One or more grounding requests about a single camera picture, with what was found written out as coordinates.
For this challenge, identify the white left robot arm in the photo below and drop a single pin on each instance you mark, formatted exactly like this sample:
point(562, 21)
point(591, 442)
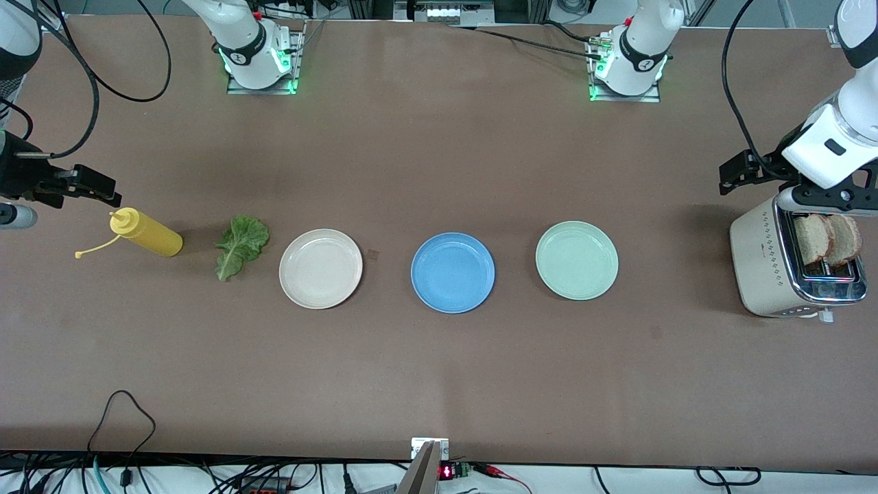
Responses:
point(857, 103)

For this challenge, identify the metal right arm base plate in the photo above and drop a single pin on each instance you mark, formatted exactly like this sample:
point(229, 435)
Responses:
point(293, 62)

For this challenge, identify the small red display board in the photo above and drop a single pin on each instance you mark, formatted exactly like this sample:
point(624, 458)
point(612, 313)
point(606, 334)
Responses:
point(454, 471)

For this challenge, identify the green lettuce leaf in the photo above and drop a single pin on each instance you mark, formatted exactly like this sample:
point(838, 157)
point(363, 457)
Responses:
point(241, 243)

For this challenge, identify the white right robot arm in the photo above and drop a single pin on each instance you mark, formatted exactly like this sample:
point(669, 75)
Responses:
point(241, 34)

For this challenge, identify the aluminium frame profile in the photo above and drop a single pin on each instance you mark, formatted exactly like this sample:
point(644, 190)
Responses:
point(834, 36)

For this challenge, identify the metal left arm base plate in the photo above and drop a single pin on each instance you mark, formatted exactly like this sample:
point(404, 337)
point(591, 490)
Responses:
point(627, 98)

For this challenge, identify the beige round plate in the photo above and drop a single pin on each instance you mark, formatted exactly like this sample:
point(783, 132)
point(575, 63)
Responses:
point(320, 269)

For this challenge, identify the beige chrome toaster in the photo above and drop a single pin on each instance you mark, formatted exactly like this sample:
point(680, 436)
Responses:
point(758, 267)

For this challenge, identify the bread slice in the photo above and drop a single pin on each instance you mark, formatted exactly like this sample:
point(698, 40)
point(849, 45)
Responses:
point(813, 240)
point(849, 239)

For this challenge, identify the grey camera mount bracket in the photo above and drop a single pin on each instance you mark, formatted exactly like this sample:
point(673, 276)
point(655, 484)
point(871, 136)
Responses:
point(422, 473)

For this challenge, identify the blue round plate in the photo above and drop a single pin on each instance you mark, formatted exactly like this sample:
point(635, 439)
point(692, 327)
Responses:
point(453, 272)

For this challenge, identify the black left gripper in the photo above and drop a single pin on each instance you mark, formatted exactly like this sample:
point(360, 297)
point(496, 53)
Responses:
point(767, 169)

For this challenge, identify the light green round plate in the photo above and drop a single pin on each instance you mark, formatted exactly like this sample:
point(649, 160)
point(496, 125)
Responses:
point(577, 260)

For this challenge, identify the yellow mustard squeeze bottle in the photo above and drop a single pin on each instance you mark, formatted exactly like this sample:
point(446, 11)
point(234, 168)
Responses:
point(147, 237)

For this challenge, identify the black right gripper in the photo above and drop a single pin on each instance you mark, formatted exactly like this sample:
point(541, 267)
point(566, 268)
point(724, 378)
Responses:
point(19, 173)

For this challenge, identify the grey metal control box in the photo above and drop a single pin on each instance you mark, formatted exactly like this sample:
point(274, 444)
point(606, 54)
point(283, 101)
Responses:
point(439, 12)

